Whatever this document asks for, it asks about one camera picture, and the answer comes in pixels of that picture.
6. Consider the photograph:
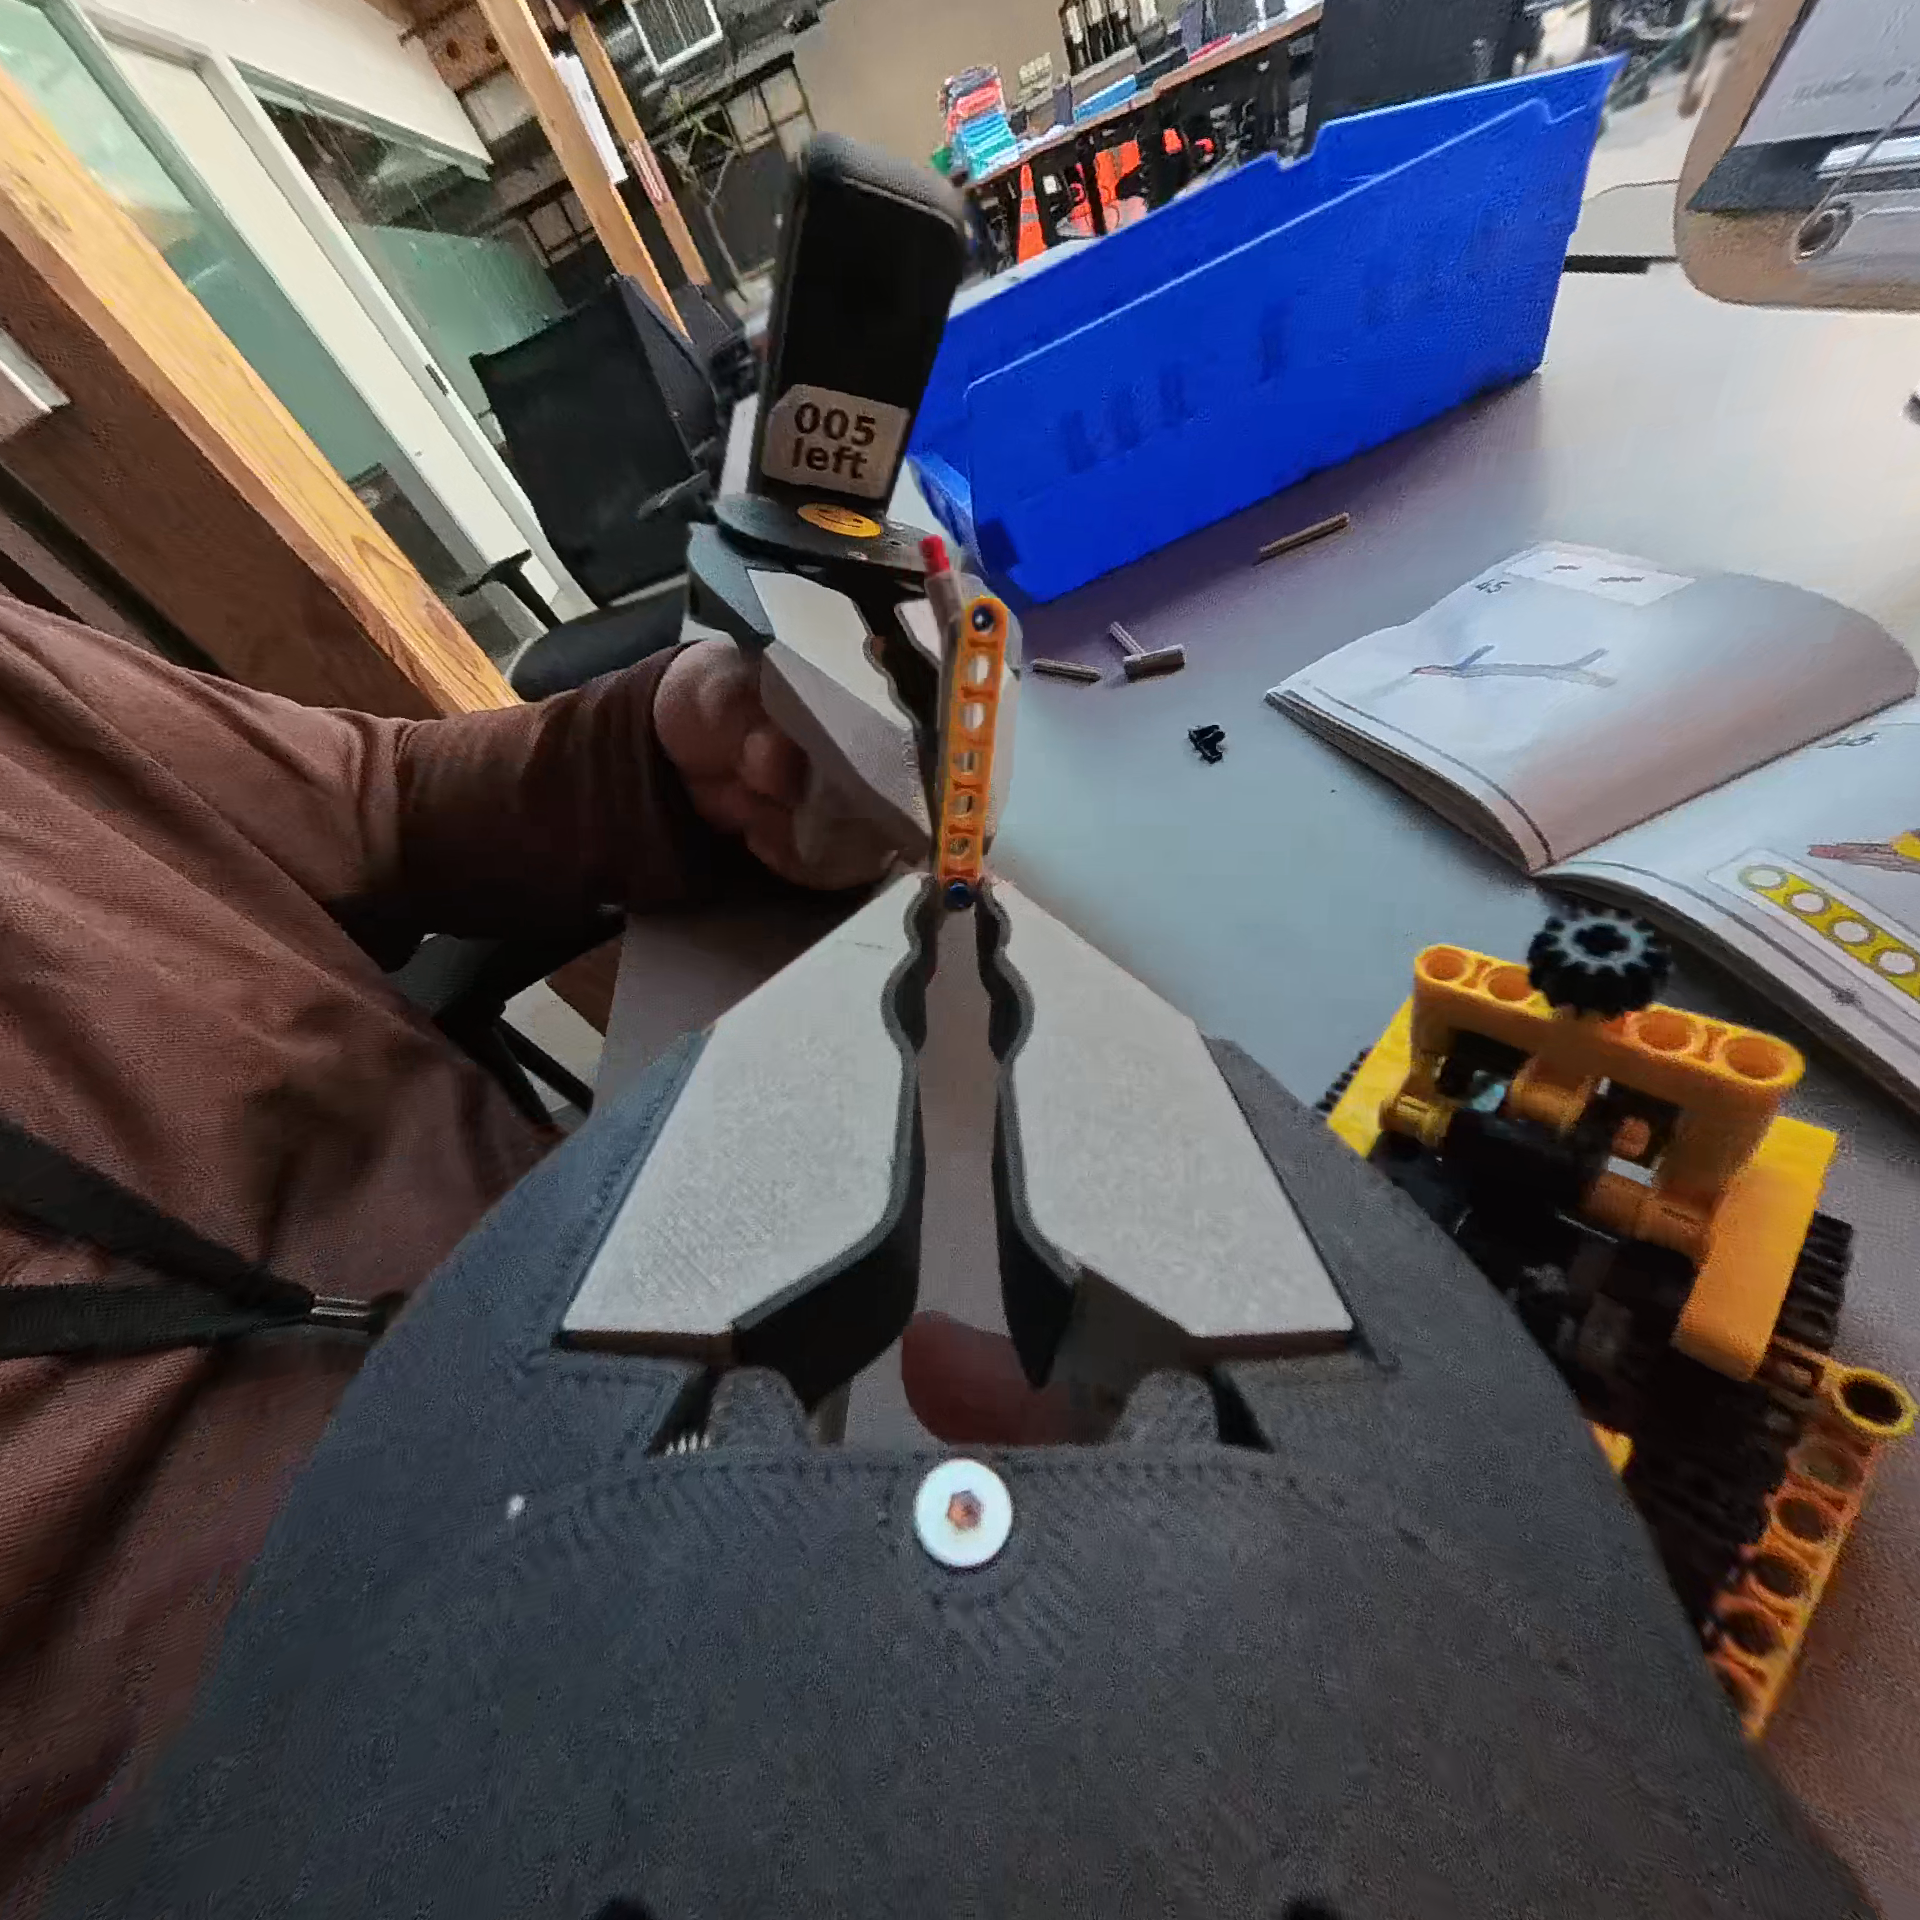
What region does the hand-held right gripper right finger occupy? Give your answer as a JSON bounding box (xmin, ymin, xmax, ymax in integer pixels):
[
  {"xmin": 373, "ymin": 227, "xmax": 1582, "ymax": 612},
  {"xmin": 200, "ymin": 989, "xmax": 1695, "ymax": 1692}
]
[{"xmin": 976, "ymin": 883, "xmax": 1356, "ymax": 1393}]

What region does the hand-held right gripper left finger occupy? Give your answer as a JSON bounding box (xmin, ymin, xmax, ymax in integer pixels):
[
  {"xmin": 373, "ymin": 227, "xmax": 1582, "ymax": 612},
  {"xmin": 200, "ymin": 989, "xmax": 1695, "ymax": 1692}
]
[{"xmin": 558, "ymin": 874, "xmax": 927, "ymax": 1409}]

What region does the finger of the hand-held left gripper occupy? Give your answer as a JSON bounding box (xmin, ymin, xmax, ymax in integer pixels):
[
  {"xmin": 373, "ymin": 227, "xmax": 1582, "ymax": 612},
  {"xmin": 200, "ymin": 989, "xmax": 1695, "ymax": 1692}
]
[
  {"xmin": 753, "ymin": 573, "xmax": 938, "ymax": 868},
  {"xmin": 896, "ymin": 577, "xmax": 1029, "ymax": 847}
]

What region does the yellow lego beam with axle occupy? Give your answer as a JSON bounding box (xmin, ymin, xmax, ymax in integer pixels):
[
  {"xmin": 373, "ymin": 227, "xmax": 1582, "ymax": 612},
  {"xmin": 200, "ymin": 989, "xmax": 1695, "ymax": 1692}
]
[{"xmin": 913, "ymin": 535, "xmax": 1013, "ymax": 914}]

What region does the yellow black lego vehicle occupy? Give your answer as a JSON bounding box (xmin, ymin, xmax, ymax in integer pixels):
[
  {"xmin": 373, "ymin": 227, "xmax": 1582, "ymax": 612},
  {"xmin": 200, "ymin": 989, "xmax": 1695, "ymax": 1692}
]
[{"xmin": 1319, "ymin": 908, "xmax": 1920, "ymax": 1741}]

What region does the open lego instruction booklet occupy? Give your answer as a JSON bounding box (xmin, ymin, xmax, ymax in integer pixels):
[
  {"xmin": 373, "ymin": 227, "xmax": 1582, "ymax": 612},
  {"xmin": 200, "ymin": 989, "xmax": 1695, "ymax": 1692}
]
[{"xmin": 1266, "ymin": 539, "xmax": 1920, "ymax": 1115}]

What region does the person's left hand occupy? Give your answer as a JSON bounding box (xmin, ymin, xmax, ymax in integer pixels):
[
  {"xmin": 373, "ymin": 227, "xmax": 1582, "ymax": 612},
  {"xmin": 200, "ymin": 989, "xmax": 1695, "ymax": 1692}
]
[{"xmin": 649, "ymin": 633, "xmax": 921, "ymax": 889}]

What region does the person's right hand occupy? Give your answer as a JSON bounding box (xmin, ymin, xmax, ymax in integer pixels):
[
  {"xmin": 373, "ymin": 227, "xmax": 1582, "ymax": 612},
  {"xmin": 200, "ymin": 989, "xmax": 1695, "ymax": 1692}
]
[{"xmin": 896, "ymin": 1314, "xmax": 1121, "ymax": 1451}]

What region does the stack of coloured boxes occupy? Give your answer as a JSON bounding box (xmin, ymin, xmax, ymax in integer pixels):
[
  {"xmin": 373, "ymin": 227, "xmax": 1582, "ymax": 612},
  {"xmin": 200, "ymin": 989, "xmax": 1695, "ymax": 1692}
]
[{"xmin": 938, "ymin": 65, "xmax": 1040, "ymax": 185}]

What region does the black office chair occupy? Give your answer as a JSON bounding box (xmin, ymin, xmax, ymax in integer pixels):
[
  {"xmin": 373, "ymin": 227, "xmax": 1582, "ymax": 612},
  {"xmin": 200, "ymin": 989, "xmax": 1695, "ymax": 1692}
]
[{"xmin": 456, "ymin": 275, "xmax": 753, "ymax": 701}]

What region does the cluttered background workbench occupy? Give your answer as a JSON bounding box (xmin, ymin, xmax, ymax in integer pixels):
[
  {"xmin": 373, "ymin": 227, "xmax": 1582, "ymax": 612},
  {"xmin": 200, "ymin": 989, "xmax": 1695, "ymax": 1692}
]
[{"xmin": 944, "ymin": 0, "xmax": 1325, "ymax": 275}]

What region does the blue plastic bin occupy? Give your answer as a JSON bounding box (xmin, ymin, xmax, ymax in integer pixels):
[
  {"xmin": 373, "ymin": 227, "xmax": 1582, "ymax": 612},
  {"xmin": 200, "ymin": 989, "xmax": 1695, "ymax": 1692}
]
[{"xmin": 908, "ymin": 53, "xmax": 1629, "ymax": 607}]

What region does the black monitor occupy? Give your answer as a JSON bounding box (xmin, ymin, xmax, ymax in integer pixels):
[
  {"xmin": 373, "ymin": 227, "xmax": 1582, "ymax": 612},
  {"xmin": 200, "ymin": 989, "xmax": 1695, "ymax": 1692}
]
[{"xmin": 1304, "ymin": 0, "xmax": 1536, "ymax": 156}]

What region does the person's torso brown shirt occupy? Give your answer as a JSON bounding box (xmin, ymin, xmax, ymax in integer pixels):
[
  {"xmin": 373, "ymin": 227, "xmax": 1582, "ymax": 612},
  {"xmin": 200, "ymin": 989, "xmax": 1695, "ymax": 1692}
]
[{"xmin": 0, "ymin": 901, "xmax": 600, "ymax": 1876}]

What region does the wooden post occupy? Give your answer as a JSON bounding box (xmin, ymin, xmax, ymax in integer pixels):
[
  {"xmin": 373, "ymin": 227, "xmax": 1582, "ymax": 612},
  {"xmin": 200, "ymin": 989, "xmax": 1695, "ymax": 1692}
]
[{"xmin": 479, "ymin": 0, "xmax": 710, "ymax": 324}]

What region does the black badge reel lanyard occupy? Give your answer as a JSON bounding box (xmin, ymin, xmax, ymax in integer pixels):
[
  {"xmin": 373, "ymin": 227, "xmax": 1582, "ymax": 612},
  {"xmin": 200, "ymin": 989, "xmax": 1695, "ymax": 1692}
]
[{"xmin": 0, "ymin": 1122, "xmax": 401, "ymax": 1363}]

